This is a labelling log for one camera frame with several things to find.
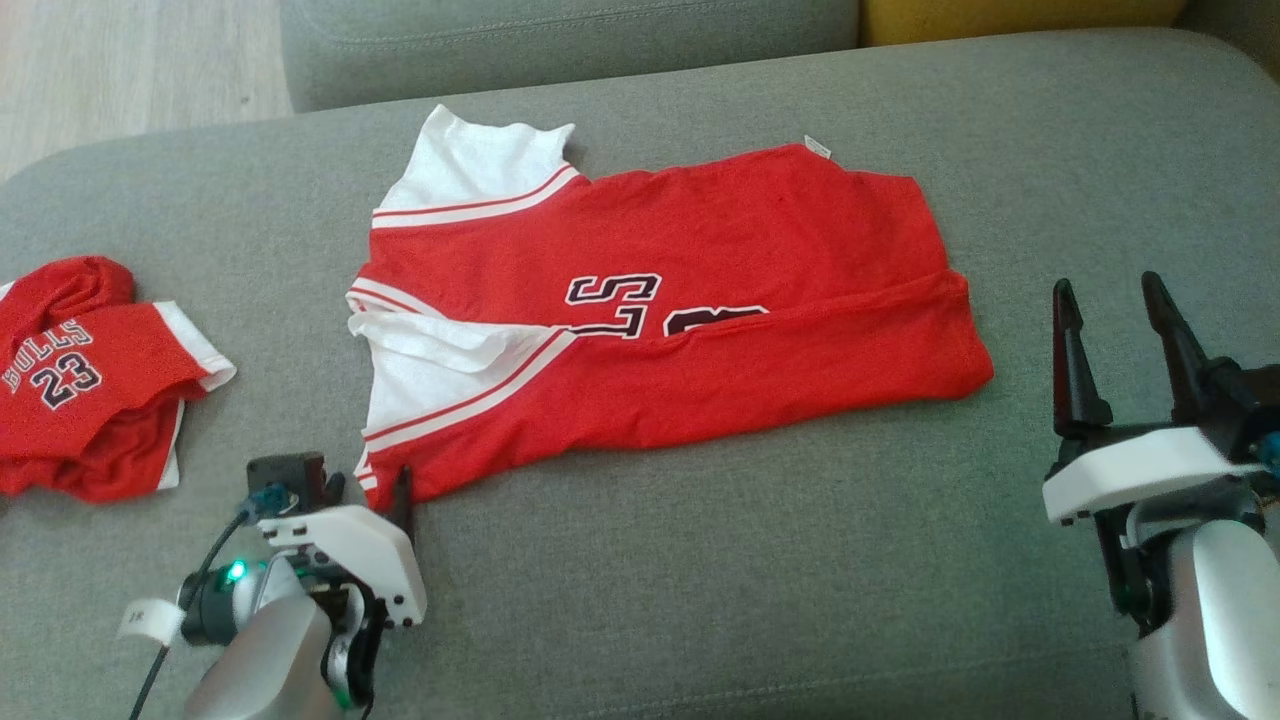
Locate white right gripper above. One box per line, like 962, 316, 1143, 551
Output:
1042, 270, 1266, 622

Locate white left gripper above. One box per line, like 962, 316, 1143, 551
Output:
258, 463, 428, 701

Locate red Bulls 23 shorts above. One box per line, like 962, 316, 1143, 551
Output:
0, 256, 238, 504

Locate red white basketball jersey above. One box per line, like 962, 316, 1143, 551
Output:
345, 103, 996, 513

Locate grey fabric sofa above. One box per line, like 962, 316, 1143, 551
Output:
0, 28, 1280, 720

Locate yellow sofa cushion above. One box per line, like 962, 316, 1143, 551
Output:
860, 0, 1191, 47

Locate grey sofa back cushion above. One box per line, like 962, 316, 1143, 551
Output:
280, 0, 863, 113

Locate black cable blue plug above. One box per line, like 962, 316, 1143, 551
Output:
127, 484, 301, 720

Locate white cable label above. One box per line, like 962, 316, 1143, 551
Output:
116, 598, 187, 647

